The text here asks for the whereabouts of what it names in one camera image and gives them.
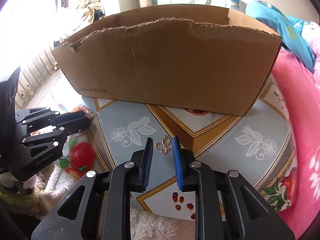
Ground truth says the gold butterfly brooch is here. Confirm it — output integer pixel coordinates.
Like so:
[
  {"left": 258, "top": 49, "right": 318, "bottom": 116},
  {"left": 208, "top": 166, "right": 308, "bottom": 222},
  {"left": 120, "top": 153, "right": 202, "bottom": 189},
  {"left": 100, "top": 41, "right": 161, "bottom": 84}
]
[{"left": 155, "top": 135, "right": 172, "bottom": 154}]

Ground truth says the white gloved hand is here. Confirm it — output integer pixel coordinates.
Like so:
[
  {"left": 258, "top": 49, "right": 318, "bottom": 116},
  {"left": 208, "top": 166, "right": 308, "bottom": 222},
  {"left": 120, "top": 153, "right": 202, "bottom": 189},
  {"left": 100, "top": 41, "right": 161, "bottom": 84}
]
[{"left": 1, "top": 172, "right": 37, "bottom": 192}]

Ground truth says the white fluffy towel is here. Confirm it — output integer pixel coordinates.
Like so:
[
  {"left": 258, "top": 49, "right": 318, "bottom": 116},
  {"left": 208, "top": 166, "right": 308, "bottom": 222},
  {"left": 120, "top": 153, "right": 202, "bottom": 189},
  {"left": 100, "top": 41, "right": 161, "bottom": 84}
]
[{"left": 31, "top": 173, "right": 195, "bottom": 239}]

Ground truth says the metal balcony railing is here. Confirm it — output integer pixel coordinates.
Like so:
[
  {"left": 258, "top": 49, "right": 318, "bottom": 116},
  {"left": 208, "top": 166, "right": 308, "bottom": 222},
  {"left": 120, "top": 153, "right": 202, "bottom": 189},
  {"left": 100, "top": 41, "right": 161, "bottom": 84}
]
[{"left": 15, "top": 46, "right": 60, "bottom": 109}]

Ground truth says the fruit pattern tablecloth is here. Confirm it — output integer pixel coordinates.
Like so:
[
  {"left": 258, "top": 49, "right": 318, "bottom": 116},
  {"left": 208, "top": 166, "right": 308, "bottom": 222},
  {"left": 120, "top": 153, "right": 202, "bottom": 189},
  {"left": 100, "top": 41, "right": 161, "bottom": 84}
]
[{"left": 57, "top": 76, "right": 298, "bottom": 220}]

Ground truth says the pink floral blanket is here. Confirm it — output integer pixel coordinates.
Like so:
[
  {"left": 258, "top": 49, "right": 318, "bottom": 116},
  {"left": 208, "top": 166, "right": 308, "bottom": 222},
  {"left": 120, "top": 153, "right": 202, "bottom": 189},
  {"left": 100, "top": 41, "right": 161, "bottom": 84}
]
[{"left": 271, "top": 21, "right": 320, "bottom": 239}]

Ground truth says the brown cardboard box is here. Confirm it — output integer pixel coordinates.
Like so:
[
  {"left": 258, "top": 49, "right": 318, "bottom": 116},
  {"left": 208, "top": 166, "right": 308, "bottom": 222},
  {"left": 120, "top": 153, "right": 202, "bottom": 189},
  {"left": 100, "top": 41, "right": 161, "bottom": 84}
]
[{"left": 52, "top": 4, "right": 281, "bottom": 115}]

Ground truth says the blue patterned quilt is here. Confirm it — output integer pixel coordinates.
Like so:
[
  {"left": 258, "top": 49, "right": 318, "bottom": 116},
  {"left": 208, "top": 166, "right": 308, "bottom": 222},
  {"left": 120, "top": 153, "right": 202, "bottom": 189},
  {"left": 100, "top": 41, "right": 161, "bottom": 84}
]
[{"left": 245, "top": 0, "right": 316, "bottom": 73}]

